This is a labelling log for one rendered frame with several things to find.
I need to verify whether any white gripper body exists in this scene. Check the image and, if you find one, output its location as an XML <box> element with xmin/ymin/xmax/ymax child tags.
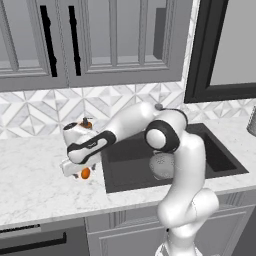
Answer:
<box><xmin>59</xmin><ymin>155</ymin><xmax>102</xmax><ymax>179</ymax></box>

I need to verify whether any orange tangerine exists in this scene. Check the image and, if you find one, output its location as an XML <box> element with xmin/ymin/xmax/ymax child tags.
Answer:
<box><xmin>80</xmin><ymin>167</ymin><xmax>92</xmax><ymax>181</ymax></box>

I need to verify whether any grey colander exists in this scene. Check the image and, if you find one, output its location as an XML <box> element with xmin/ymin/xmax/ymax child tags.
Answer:
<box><xmin>148</xmin><ymin>151</ymin><xmax>176</xmax><ymax>181</ymax></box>

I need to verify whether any dark sink basin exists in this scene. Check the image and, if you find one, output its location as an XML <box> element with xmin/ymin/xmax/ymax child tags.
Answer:
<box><xmin>100</xmin><ymin>122</ymin><xmax>250</xmax><ymax>195</ymax></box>

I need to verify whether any grey dishwasher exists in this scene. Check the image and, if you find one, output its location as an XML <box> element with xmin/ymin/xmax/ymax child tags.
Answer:
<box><xmin>0</xmin><ymin>217</ymin><xmax>90</xmax><ymax>256</ymax></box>

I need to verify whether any grey lower cupboard door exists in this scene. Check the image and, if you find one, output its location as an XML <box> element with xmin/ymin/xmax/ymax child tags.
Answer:
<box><xmin>85</xmin><ymin>190</ymin><xmax>256</xmax><ymax>256</ymax></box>

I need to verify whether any grey cupboard door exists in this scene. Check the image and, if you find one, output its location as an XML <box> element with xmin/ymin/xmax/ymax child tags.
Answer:
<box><xmin>62</xmin><ymin>0</ymin><xmax>185</xmax><ymax>89</ymax></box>
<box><xmin>0</xmin><ymin>0</ymin><xmax>69</xmax><ymax>93</ymax></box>
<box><xmin>85</xmin><ymin>190</ymin><xmax>256</xmax><ymax>256</ymax></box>

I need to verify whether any grey upper cupboard door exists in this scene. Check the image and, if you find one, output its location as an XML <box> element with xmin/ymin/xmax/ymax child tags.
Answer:
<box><xmin>62</xmin><ymin>0</ymin><xmax>185</xmax><ymax>89</ymax></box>
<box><xmin>0</xmin><ymin>0</ymin><xmax>69</xmax><ymax>93</ymax></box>

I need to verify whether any black framed window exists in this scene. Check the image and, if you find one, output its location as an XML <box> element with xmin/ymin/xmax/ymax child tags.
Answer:
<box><xmin>183</xmin><ymin>0</ymin><xmax>256</xmax><ymax>104</ymax></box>

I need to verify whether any black dishwasher handle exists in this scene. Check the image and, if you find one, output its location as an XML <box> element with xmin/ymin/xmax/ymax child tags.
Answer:
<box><xmin>0</xmin><ymin>231</ymin><xmax>68</xmax><ymax>256</ymax></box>

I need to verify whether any black cupboard handle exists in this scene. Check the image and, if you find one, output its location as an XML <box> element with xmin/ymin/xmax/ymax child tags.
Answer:
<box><xmin>67</xmin><ymin>4</ymin><xmax>82</xmax><ymax>77</ymax></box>
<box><xmin>39</xmin><ymin>4</ymin><xmax>59</xmax><ymax>78</ymax></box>

